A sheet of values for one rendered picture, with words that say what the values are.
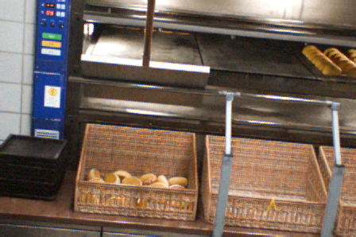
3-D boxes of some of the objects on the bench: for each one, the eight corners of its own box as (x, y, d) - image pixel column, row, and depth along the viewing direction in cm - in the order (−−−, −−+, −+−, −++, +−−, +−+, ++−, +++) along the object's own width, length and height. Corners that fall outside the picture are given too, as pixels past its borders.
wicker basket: (82, 172, 352) (85, 122, 344) (190, 181, 356) (195, 132, 348) (71, 212, 306) (75, 155, 298) (195, 223, 309) (203, 165, 301)
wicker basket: (198, 184, 355) (204, 134, 347) (304, 193, 358) (313, 143, 350) (203, 224, 308) (210, 168, 300) (326, 235, 311) (337, 179, 303)
